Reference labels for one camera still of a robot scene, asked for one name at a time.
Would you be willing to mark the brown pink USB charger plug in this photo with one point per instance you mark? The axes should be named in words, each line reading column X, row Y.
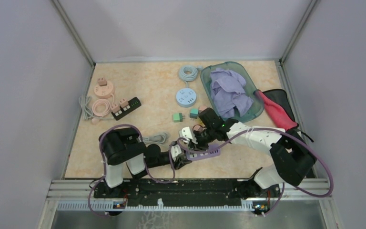
column 202, row 108

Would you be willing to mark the teal plastic basin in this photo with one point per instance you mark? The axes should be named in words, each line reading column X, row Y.
column 257, row 106

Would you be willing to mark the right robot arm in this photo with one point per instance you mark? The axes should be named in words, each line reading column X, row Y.
column 292, row 161

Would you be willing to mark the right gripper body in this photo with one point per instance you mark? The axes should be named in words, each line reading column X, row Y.
column 203, row 138

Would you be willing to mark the purple power strip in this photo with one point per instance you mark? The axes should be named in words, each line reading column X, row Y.
column 213, row 151

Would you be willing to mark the blue round power socket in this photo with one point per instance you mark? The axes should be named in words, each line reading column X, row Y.
column 186, row 97

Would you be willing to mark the green plug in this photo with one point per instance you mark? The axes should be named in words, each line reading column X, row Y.
column 178, row 117

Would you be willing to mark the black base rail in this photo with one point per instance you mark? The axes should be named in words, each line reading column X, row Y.
column 219, row 192

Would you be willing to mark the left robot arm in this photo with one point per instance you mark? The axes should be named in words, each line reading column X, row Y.
column 125, row 145

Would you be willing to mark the black power strip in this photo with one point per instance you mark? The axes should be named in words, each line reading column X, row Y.
column 134, row 103

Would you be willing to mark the lavender cloth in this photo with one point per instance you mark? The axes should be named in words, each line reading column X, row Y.
column 228, row 93

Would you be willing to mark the pink round power socket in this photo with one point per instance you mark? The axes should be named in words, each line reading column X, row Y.
column 104, row 92

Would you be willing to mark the teal USB charger plug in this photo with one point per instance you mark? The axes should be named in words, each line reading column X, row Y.
column 194, row 112

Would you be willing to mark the red and black bag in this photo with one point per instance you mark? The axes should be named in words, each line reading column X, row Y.
column 279, row 110

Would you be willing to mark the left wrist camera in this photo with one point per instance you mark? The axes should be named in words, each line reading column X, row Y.
column 175, row 151

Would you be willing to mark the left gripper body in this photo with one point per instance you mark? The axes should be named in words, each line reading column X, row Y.
column 176, row 164

